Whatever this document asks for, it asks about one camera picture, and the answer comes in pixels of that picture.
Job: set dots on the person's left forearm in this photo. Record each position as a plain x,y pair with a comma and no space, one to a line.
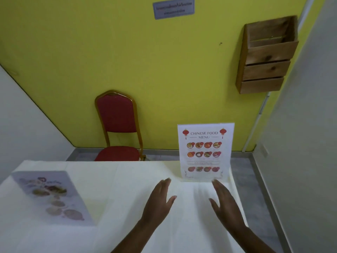
134,238

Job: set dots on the standing food menu card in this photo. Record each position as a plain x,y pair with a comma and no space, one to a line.
206,152

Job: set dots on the red banquet chair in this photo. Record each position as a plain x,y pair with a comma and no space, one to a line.
118,126

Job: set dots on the person's right thumb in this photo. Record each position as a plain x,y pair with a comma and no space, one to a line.
213,204

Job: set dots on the wooden wall rack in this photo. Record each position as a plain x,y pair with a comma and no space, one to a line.
267,56

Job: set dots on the flat laminated food menu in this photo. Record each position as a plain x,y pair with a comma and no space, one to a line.
52,197

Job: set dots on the person's left thumb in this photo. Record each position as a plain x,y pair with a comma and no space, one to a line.
171,202

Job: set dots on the person's right forearm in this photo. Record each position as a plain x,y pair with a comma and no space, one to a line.
252,241

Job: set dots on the white tablecloth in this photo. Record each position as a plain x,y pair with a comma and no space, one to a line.
105,208

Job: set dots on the person's left hand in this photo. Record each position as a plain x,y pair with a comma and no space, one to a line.
155,205

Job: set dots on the white wall sign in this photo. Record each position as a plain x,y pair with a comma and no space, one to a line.
173,9

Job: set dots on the person's right hand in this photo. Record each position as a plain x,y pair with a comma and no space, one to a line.
228,208

